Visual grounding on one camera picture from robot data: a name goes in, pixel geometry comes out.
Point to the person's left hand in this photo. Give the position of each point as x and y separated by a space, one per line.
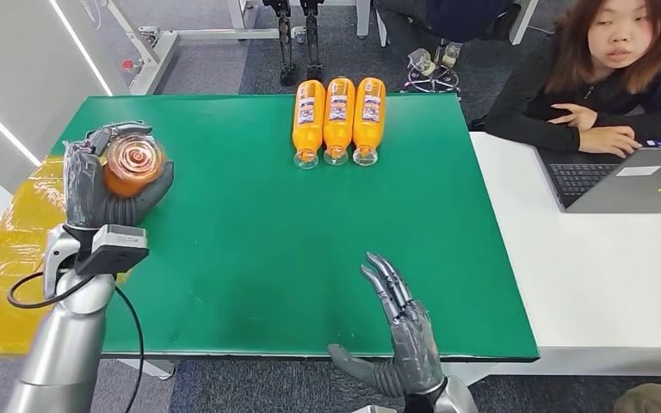
578 117

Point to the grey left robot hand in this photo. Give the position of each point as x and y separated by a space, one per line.
82 188

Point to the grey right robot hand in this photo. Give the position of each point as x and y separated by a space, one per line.
416 353

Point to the person's right hand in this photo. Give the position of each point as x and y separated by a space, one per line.
610 141

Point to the orange juice bottle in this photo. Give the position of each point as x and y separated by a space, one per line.
134 165
369 117
307 122
339 117

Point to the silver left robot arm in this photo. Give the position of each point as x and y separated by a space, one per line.
68 353

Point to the person at laptop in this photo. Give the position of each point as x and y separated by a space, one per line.
536 108

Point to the grey laptop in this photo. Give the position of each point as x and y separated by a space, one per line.
638 191

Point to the yellow film wrapped box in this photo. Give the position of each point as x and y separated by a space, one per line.
0 256

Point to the white table leg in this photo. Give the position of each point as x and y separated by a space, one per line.
521 20
363 17

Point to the white desk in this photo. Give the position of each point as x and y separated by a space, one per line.
593 256

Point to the red knob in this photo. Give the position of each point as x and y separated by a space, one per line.
128 65

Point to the office chair base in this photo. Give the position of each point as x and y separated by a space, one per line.
430 82

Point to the seated person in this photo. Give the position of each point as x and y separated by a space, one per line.
461 17

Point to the green table mat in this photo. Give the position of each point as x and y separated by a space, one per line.
250 228

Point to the tan fabric object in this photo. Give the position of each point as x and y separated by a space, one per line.
650 400

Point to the black robot leg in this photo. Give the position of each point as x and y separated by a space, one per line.
285 45
311 40

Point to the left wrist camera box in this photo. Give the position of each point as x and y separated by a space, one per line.
116 245

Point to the white metal stand frame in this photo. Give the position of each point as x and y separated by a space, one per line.
156 60

